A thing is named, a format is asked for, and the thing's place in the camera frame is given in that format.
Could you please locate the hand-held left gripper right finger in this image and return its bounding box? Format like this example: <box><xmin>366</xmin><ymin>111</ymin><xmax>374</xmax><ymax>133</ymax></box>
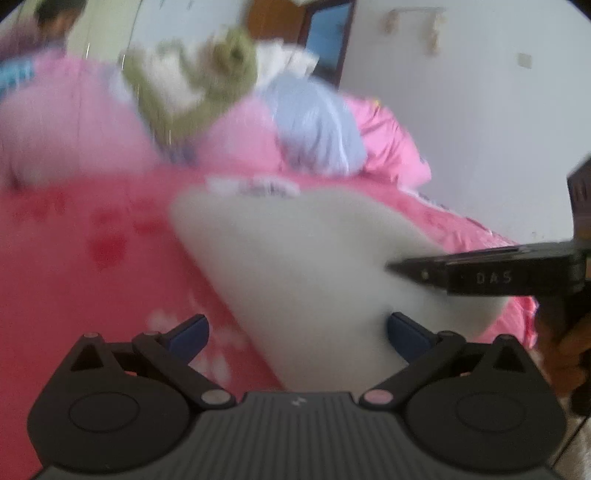
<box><xmin>359</xmin><ymin>312</ymin><xmax>543</xmax><ymax>411</ymax></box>

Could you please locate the green-trimmed fleece jacket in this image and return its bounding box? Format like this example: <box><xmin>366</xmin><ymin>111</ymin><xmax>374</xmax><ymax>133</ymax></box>
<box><xmin>121</xmin><ymin>25</ymin><xmax>320</xmax><ymax>141</ymax></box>

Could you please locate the cream wardrobe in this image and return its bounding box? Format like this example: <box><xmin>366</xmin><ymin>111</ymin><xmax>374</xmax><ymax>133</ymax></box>
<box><xmin>69</xmin><ymin>0</ymin><xmax>139</xmax><ymax>58</ymax></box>

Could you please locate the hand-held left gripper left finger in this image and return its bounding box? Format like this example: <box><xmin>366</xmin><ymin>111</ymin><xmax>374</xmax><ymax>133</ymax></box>
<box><xmin>54</xmin><ymin>314</ymin><xmax>234</xmax><ymax>411</ymax></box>

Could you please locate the pink grey floral quilt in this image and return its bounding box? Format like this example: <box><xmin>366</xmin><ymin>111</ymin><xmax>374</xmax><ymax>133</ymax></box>
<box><xmin>0</xmin><ymin>51</ymin><xmax>432</xmax><ymax>186</ymax></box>

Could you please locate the blue cartoon quilt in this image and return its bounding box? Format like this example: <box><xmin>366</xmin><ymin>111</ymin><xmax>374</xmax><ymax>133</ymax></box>
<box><xmin>0</xmin><ymin>60</ymin><xmax>38</xmax><ymax>92</ymax></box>

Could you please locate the wooden door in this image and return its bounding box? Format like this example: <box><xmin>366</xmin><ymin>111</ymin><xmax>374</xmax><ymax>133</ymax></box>
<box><xmin>247</xmin><ymin>0</ymin><xmax>358</xmax><ymax>88</ymax></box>

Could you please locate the pink floral bedsheet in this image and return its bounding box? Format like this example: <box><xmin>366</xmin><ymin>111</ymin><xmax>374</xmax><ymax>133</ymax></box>
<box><xmin>0</xmin><ymin>171</ymin><xmax>541</xmax><ymax>480</ymax></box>

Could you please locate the white knit sweater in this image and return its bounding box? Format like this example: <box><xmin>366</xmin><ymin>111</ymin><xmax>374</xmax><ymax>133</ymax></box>
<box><xmin>170</xmin><ymin>189</ymin><xmax>513</xmax><ymax>393</ymax></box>

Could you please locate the person's right hand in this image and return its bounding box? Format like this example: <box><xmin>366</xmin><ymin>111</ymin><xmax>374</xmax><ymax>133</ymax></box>
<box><xmin>547</xmin><ymin>310</ymin><xmax>591</xmax><ymax>398</ymax></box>

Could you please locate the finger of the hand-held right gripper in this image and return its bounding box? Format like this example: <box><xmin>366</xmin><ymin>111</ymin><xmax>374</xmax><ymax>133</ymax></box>
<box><xmin>385</xmin><ymin>253</ymin><xmax>450</xmax><ymax>296</ymax></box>

